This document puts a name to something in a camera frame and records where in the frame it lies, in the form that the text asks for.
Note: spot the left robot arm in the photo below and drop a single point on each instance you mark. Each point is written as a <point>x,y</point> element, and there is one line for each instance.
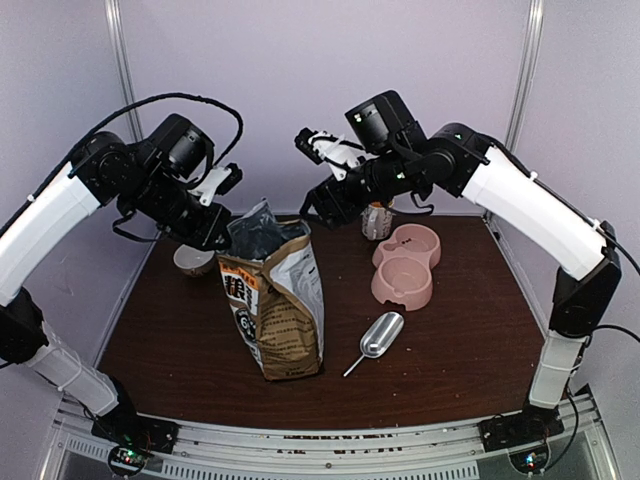
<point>171,177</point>

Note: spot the pink double pet bowl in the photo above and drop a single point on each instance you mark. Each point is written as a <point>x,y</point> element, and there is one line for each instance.
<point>404,264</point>

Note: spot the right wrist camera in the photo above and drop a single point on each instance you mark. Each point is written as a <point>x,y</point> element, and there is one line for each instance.
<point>381,124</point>

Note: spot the aluminium front rail frame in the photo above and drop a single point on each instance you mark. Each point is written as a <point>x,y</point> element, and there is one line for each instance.
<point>452,450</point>

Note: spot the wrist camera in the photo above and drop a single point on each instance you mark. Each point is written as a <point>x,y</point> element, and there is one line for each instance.
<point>381,124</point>
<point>219,181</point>

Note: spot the metal food scoop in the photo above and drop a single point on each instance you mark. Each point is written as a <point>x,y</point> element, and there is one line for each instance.
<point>378,338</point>

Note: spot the white ceramic bowl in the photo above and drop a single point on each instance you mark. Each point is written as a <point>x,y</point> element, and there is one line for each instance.
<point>193,262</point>

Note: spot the floral mug yellow inside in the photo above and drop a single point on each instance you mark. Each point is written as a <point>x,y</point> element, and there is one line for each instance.
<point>377,221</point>

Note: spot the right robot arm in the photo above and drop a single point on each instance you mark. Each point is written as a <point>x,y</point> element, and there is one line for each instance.
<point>478,168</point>

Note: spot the brown pet food bag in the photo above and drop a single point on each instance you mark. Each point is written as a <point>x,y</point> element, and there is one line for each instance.
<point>272,283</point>

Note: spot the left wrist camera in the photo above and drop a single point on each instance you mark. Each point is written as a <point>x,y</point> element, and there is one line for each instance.
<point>219,181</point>

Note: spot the right aluminium wall post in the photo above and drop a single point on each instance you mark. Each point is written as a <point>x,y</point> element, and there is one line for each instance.
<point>529,59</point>

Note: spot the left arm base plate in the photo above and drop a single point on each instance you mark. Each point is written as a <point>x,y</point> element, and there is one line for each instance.
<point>147,435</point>

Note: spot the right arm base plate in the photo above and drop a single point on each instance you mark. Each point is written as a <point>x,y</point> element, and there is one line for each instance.
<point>521,428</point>

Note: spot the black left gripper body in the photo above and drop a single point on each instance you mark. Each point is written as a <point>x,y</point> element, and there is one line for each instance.
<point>199,233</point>

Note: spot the aluminium wall post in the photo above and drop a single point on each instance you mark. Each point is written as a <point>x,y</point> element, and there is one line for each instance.
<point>118,43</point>
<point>529,59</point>

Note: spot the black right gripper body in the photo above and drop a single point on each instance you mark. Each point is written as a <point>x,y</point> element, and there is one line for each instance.
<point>331,200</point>

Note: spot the left aluminium wall post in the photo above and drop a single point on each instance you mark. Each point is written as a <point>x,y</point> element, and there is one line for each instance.
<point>118,43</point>

